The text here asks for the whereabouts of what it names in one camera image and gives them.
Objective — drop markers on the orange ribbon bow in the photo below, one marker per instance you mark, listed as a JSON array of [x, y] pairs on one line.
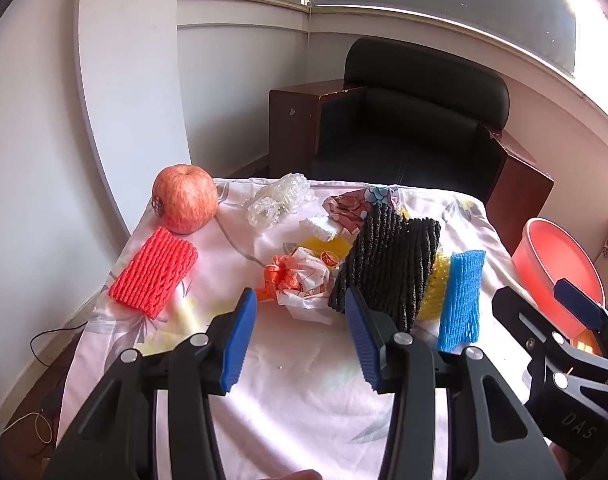
[[279, 275]]

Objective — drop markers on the white foam piece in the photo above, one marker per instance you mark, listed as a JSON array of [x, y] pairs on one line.
[[321, 227]]

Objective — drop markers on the pink plastic basin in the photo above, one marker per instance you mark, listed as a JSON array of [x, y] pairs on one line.
[[549, 255]]

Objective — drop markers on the white wrapper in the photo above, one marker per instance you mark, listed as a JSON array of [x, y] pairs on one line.
[[309, 285]]

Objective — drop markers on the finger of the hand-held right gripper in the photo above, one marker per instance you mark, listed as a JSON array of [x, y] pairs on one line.
[[509, 305], [576, 302]]

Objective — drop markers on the floral white cloth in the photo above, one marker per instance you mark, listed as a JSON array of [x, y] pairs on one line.
[[294, 410]]

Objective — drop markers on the blue foam fruit net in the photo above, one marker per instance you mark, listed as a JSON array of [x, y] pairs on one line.
[[461, 300]]

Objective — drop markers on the crumpled colourful wrapper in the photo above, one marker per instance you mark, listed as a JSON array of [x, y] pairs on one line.
[[349, 210]]

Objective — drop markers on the black foam fruit net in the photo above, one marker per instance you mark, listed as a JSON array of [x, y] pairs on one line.
[[424, 250], [369, 260]]

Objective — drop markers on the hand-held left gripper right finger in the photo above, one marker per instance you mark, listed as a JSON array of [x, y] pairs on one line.
[[361, 340]]

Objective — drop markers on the clear plastic wrap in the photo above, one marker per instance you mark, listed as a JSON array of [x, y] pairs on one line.
[[276, 197]]

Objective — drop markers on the yellow foam fruit net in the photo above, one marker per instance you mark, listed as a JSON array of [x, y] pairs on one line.
[[316, 247], [436, 285]]

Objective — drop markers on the red apple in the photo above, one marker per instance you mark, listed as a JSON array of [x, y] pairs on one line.
[[184, 197]]

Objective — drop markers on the black leather wooden armchair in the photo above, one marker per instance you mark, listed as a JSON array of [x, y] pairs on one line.
[[409, 120]]

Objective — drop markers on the red foam fruit net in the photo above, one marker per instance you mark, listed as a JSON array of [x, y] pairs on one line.
[[151, 272]]

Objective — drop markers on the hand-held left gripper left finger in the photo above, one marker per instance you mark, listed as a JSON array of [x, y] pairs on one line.
[[239, 340]]

